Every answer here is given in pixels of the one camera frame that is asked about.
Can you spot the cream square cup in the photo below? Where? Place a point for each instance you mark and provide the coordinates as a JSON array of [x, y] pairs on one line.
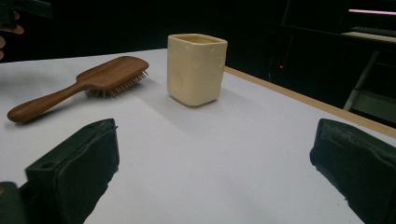
[[196, 71]]

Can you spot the white table cover sheet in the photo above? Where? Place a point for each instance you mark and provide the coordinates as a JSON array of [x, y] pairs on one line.
[[218, 155]]

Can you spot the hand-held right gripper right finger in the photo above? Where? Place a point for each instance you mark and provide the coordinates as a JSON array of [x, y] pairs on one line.
[[361, 165]]

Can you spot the pink light strip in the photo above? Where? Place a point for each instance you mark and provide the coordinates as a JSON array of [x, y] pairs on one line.
[[373, 12]]

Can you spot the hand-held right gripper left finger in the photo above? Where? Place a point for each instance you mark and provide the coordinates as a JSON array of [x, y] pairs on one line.
[[77, 174]]

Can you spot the brown wooden hairbrush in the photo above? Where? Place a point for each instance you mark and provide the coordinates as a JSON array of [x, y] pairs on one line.
[[112, 73]]

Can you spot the grey metal stand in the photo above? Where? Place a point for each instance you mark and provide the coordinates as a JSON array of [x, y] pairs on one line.
[[370, 102]]

